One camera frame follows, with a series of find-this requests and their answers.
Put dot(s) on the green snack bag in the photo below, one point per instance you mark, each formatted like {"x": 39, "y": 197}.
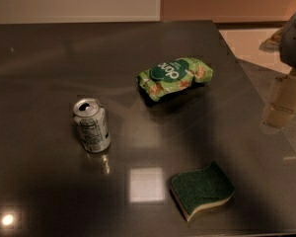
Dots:
{"x": 173, "y": 76}

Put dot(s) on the silver 7up soda can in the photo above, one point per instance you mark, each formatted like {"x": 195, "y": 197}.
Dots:
{"x": 91, "y": 121}

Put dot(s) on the green and yellow sponge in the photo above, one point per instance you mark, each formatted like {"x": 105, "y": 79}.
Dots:
{"x": 201, "y": 189}

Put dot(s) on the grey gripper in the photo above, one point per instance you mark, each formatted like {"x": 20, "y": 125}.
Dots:
{"x": 294, "y": 43}

